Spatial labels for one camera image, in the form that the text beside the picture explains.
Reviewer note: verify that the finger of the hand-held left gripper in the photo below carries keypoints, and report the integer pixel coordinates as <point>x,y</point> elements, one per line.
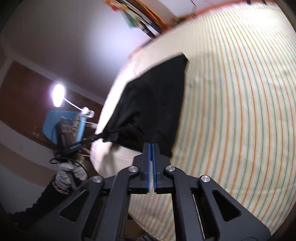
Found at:
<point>89,139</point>

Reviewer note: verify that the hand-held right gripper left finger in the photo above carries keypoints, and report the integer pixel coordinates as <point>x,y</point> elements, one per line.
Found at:
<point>147,160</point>

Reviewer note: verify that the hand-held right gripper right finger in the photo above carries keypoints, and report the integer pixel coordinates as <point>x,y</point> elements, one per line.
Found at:
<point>154,162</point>

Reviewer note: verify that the black t-shirt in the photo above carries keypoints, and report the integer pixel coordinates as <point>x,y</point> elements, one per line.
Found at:
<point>150,99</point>

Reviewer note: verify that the person's left forearm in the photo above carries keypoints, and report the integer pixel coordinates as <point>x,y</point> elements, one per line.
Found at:
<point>46,201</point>

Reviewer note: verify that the person's left hand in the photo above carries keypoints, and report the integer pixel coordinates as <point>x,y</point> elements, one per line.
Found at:
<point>63,172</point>

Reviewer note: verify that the blue chair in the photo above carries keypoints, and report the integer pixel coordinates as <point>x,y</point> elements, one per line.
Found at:
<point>49,125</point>

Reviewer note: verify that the leopard print cloth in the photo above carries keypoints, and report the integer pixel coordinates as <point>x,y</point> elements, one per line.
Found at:
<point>77,118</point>

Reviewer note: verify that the white clip lamp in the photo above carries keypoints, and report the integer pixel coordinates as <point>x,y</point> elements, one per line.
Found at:
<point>57,95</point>

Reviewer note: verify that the brown wooden door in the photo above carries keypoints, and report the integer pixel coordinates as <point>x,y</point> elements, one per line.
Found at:
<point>27,92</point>

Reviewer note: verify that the striped bed mat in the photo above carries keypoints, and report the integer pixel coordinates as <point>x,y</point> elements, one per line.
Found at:
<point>231,115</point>

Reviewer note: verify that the colourful doll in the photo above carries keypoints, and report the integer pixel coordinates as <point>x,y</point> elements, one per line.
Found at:
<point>130,20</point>

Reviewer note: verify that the silver folded tripod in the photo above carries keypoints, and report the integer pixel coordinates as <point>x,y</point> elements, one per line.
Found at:
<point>144,24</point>

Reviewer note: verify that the brown wooden board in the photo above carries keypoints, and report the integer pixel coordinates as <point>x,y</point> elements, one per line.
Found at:
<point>151,11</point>

